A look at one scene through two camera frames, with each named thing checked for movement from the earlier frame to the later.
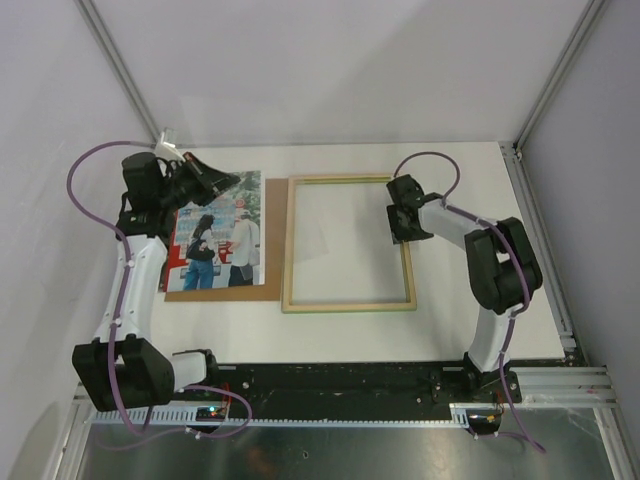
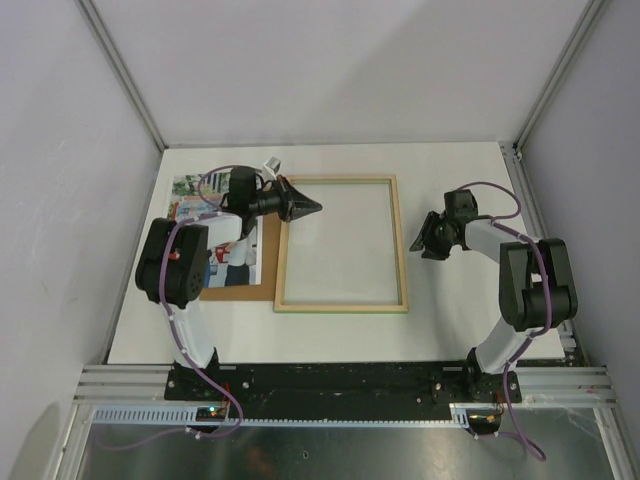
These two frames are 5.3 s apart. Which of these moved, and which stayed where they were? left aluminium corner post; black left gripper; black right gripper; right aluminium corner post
Moved: black right gripper; black left gripper
Stayed: right aluminium corner post; left aluminium corner post
